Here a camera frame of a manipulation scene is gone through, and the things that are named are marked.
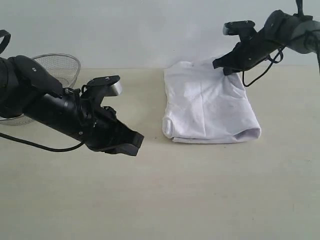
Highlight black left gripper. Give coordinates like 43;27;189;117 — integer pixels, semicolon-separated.
23;94;145;157

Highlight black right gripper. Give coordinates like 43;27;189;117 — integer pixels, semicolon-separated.
212;32;282;76

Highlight white t-shirt red lettering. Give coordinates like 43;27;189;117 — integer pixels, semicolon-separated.
162;58;262;144

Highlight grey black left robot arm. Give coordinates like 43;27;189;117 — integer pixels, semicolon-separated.
0;55;144;156

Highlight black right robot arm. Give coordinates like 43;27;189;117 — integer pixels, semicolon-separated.
212;10;320;76

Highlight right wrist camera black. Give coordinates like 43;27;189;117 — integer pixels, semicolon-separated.
222;20;257;42

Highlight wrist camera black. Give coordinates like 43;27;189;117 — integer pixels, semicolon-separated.
80;75;123;108
222;20;257;42

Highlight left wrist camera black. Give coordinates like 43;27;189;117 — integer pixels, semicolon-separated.
80;75;123;108

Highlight metal wire mesh basket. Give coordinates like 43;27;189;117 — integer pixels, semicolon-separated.
0;52;82;127

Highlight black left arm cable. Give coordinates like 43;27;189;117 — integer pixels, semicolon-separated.
0;29;86;152

